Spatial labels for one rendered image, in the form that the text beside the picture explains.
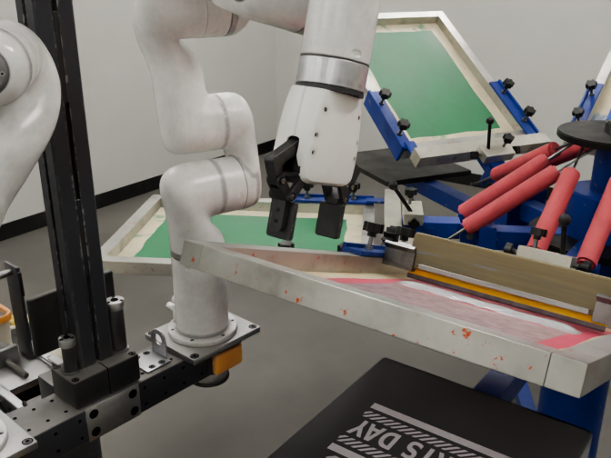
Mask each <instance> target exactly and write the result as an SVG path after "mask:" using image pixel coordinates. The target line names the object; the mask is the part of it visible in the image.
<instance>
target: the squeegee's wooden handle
mask: <svg viewBox="0 0 611 458"><path fill-rule="evenodd" d="M412 246H414V247H415V248H416V259H415V264H414V267H415V268H418V265H419V264H422V265H426V266H430V267H433V268H436V269H440V270H444V271H447V272H450V273H454V274H460V275H463V276H467V277H471V278H474V279H477V280H481V281H485V282H489V283H491V284H498V285H502V286H504V287H508V288H512V289H516V290H518V291H522V292H526V293H530V294H535V295H539V296H543V297H545V298H549V299H553V300H557V301H559V302H563V303H567V304H572V305H576V306H580V307H584V308H587V309H590V315H593V312H594V309H595V305H596V295H597V294H604V295H608V296H611V278H610V277H605V276H602V275H598V274H591V273H587V272H583V271H579V270H576V269H572V268H567V267H564V266H560V265H556V264H549V263H545V262H541V261H537V260H534V259H529V258H525V257H522V256H518V255H514V254H507V253H503V252H499V251H496V250H492V249H487V248H484V247H480V246H476V245H472V244H465V243H461V242H458V241H454V240H449V239H445V238H442V237H438V236H434V235H430V234H423V233H419V232H417V233H416V234H415V238H414V242H413V245H412Z"/></svg>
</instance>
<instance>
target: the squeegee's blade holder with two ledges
mask: <svg viewBox="0 0 611 458"><path fill-rule="evenodd" d="M417 269H420V270H423V271H427V272H430V273H433V274H440V275H443V276H446V277H450V278H453V279H456V280H460V281H464V282H467V283H471V284H476V285H480V286H484V287H486V288H490V289H494V290H497V291H500V292H504V293H508V294H513V295H517V296H520V297H524V298H527V299H530V300H534V301H538V302H541V303H544V304H551V305H553V306H557V307H561V308H564V309H567V310H571V311H574V312H578V313H581V314H590V309H587V308H584V307H580V306H576V305H572V304H567V303H563V302H559V301H557V300H553V299H549V298H545V297H543V296H539V295H535V294H530V293H526V292H522V291H518V290H516V289H512V288H508V287H504V286H502V285H498V284H491V283H489V282H485V281H481V280H477V279H474V278H471V277H467V276H463V275H460V274H454V273H450V272H447V271H444V270H440V269H436V268H433V267H430V266H426V265H422V264H419V265H418V268H417Z"/></svg>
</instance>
